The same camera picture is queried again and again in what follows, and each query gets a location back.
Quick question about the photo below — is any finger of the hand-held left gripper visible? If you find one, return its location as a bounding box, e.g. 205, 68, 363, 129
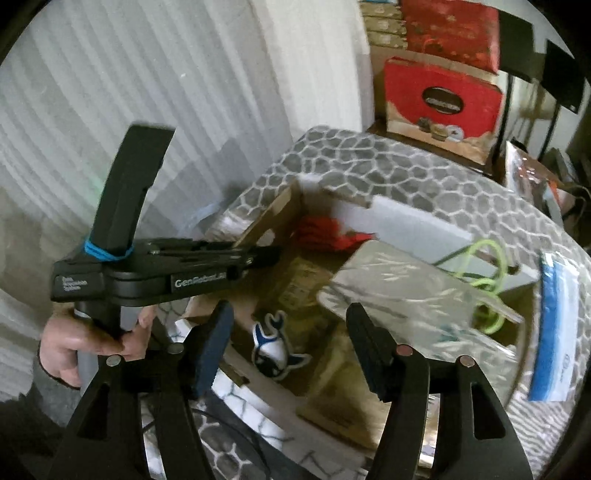
147, 237, 237, 254
157, 247, 283, 278

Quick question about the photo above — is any stack of tan flat boxes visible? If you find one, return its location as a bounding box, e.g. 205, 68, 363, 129
359, 0, 408, 51

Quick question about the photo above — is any cardboard box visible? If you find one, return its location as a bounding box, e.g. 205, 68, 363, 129
182, 178, 522, 453

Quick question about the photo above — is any red gift box lower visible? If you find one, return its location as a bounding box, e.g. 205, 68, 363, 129
383, 56, 505, 164

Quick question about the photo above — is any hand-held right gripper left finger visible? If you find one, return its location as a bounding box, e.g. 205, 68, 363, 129
53, 300, 235, 480

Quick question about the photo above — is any white flat board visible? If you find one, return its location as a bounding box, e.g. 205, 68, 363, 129
323, 194, 541, 296

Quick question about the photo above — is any white curtain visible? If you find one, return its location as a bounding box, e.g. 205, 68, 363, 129
0, 0, 370, 402

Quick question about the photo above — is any black metal rack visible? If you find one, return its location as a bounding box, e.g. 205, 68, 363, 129
496, 9, 583, 158

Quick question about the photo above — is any blue and white packet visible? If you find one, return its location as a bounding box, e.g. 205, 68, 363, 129
529, 251, 580, 402

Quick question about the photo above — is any red patterned gift box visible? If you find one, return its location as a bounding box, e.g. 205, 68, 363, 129
399, 0, 502, 75

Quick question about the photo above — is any person's left forearm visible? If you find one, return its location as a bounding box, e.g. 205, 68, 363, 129
18, 360, 86, 430

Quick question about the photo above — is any plastic-wrapped box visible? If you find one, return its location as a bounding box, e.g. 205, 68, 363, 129
503, 138, 578, 227

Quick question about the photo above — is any red tassel ornament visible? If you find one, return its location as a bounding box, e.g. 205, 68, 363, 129
293, 216, 376, 254

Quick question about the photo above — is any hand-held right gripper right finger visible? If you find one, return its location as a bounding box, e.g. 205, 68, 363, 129
346, 302, 533, 480

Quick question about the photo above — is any person's left hand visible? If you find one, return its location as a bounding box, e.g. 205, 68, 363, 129
39, 305, 156, 387

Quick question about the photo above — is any blue and white plush toy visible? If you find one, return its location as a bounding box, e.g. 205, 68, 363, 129
252, 311, 312, 381

